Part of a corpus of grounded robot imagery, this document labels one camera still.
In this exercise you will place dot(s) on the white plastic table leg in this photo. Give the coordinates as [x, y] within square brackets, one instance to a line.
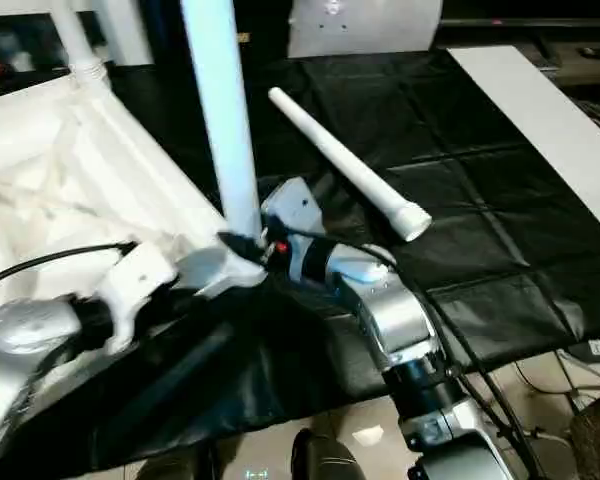
[80, 40]
[350, 165]
[225, 110]

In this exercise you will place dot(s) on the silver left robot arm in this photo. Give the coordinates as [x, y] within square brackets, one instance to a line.
[20, 350]

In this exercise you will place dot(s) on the white plastic table top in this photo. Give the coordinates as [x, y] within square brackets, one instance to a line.
[70, 170]

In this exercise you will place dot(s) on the black right robot foot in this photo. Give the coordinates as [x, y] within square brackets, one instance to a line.
[325, 458]

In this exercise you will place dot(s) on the black robot foot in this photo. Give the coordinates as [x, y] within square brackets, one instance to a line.
[180, 463]
[325, 458]

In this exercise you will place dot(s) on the black left robot foot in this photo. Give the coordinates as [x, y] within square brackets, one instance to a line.
[180, 463]

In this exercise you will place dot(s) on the white cabinet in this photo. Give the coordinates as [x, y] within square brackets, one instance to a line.
[110, 25]

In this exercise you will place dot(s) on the white flat board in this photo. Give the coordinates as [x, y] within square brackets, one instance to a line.
[560, 120]

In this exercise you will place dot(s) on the dark round floor object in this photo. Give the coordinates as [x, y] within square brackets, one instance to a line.
[598, 440]

